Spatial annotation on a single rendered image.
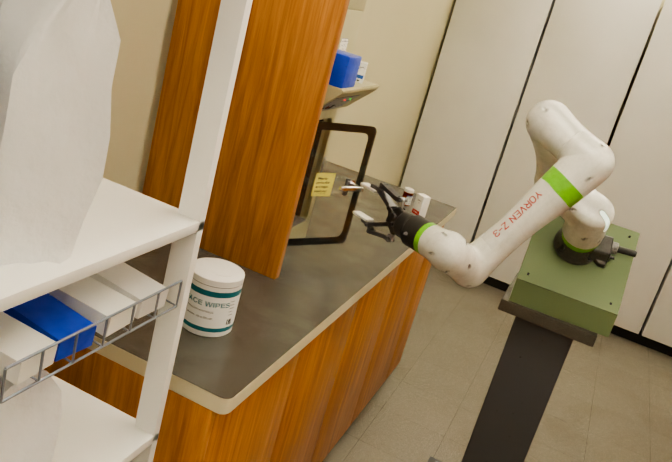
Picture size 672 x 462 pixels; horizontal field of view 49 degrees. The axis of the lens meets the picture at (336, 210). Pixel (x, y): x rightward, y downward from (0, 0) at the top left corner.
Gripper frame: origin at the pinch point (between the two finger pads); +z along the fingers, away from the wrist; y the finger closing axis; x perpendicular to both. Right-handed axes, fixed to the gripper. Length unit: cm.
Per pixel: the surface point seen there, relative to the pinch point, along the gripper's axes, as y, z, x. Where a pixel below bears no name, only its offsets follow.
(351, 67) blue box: 37.2, 7.1, 12.5
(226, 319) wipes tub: -21, -22, 56
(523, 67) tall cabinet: 32, 149, -260
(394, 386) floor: -120, 50, -107
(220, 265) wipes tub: -11, -14, 56
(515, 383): -55, -32, -64
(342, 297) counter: -25.8, -10.7, 8.9
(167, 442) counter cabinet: -42, -34, 73
